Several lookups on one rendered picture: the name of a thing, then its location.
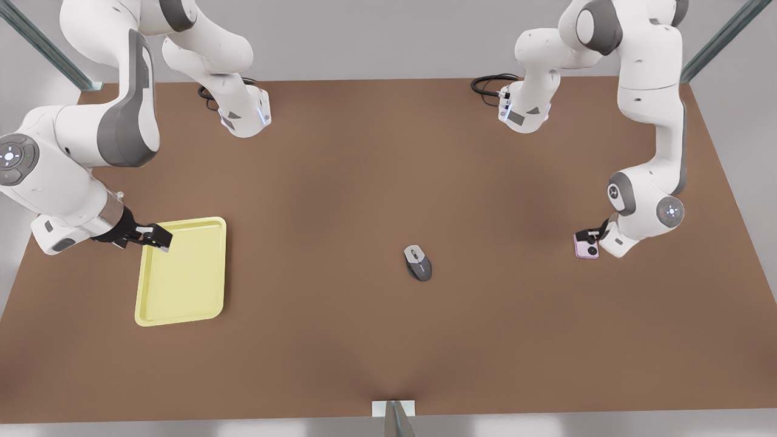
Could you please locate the yellow rectangular tray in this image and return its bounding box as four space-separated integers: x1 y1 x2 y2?
135 217 227 327

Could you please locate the grey computer mouse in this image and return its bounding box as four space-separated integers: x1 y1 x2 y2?
404 245 433 282

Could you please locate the black cable loop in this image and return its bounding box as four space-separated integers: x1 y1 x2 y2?
471 73 521 109
198 77 257 113

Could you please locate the silver frame post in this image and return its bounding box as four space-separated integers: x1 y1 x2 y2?
372 400 417 437
680 0 773 84
0 0 104 92

